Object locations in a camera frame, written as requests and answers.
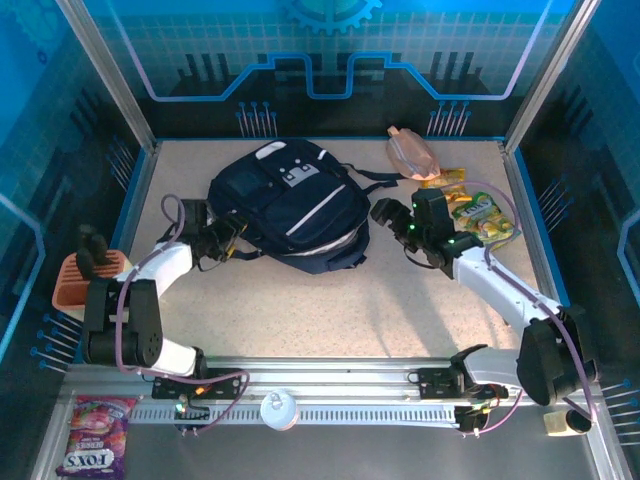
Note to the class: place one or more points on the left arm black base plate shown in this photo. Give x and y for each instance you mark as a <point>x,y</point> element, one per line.
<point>225,384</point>

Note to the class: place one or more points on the navy blue backpack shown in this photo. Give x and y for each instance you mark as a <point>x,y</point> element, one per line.
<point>290,210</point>

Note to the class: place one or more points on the black controller board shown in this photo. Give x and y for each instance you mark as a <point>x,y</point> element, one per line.
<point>470,420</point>
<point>192,415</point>

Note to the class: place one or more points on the yellow snack bag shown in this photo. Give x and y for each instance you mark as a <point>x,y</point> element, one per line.
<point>452,176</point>

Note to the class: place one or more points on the pink pencil case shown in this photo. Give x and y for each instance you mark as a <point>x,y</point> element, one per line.
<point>412,155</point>

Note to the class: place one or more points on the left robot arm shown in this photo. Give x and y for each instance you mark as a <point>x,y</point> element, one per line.
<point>165,262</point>

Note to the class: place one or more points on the aluminium frame post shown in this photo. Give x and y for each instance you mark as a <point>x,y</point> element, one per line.
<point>110,75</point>
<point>550,70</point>

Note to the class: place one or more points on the orange slotted desk holder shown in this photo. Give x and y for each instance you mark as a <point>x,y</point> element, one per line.
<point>70,292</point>

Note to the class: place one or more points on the white round container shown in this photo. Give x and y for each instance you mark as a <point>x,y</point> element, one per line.
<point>277,410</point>

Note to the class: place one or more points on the green Fox's candy bag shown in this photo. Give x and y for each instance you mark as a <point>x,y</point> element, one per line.
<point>480,220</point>

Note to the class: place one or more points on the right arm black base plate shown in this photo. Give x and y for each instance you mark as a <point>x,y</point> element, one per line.
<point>435,382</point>

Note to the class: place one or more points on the purple Fox's berries bag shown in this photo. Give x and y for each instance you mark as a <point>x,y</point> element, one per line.
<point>95,440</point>

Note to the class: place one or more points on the beige sponge block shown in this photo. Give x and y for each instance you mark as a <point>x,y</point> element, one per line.
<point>554,425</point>

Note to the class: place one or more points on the aluminium mounting rail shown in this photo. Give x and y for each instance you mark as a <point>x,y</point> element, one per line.
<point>330,377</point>

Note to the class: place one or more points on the black stationery tool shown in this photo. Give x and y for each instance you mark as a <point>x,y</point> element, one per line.
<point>86,235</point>
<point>96,257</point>

